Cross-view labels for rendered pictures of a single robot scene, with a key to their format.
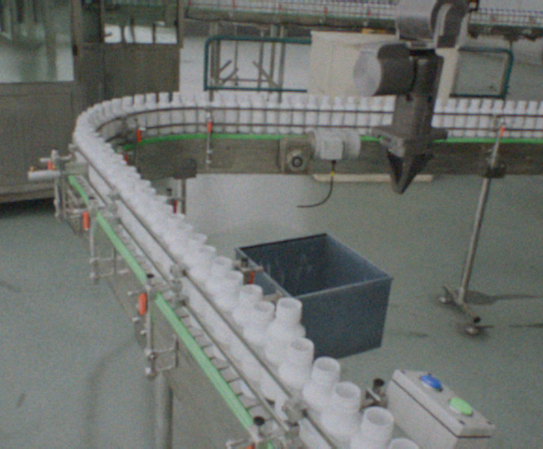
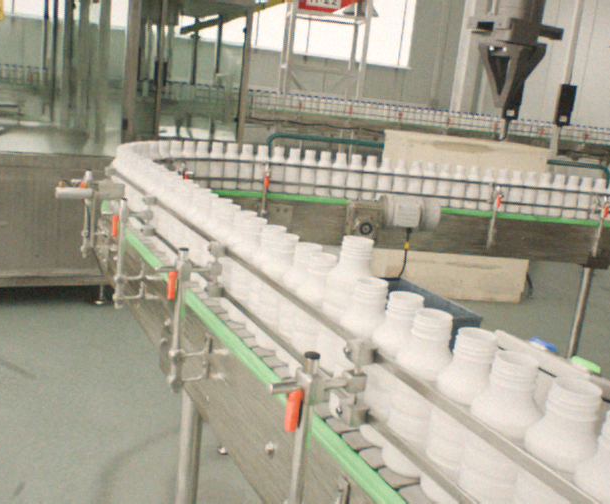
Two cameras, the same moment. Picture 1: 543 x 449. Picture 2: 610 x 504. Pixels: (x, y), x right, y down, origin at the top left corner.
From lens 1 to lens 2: 0.32 m
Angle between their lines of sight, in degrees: 10
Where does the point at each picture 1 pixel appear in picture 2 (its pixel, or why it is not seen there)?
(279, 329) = (344, 270)
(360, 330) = not seen: hidden behind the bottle
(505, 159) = (609, 247)
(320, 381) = (396, 314)
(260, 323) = (318, 273)
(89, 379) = (102, 474)
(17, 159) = (49, 238)
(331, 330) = not seen: hidden behind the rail
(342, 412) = (427, 338)
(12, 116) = (49, 190)
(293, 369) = (361, 311)
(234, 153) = (292, 217)
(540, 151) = not seen: outside the picture
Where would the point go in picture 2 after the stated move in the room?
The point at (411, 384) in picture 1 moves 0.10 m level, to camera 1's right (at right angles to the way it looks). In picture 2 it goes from (517, 342) to (609, 353)
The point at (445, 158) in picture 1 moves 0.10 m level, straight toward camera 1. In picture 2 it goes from (539, 240) to (538, 244)
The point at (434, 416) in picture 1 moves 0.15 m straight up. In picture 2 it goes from (549, 373) to (577, 232)
